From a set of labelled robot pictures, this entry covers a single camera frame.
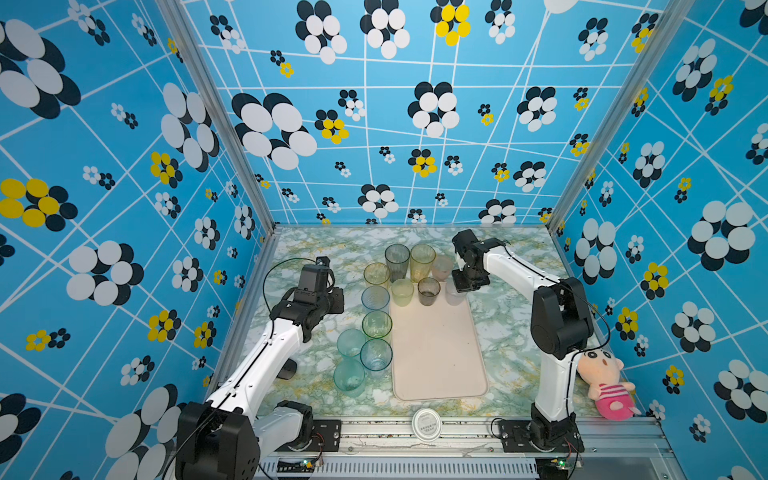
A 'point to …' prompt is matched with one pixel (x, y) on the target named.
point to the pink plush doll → (601, 370)
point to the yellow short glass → (376, 274)
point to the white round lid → (427, 425)
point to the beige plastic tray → (435, 351)
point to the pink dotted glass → (442, 267)
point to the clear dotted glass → (452, 295)
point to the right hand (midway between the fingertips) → (466, 286)
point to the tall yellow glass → (422, 258)
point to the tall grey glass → (397, 259)
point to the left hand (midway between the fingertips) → (337, 292)
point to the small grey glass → (428, 291)
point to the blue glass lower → (376, 354)
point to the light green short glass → (402, 291)
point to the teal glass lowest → (349, 376)
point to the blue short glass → (375, 297)
